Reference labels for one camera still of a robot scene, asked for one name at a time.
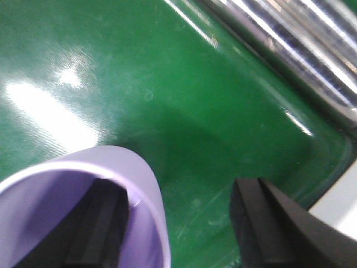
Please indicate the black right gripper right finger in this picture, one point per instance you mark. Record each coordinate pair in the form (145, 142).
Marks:
(272, 230)

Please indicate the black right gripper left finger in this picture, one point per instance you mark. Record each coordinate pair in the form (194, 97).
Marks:
(90, 235)

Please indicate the purple plastic cup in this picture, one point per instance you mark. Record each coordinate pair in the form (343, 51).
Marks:
(36, 199)

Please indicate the green circular conveyor belt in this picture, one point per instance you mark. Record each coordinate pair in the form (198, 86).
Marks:
(167, 81)

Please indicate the steel conveyor rollers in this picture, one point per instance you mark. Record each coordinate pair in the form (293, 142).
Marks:
(311, 42)

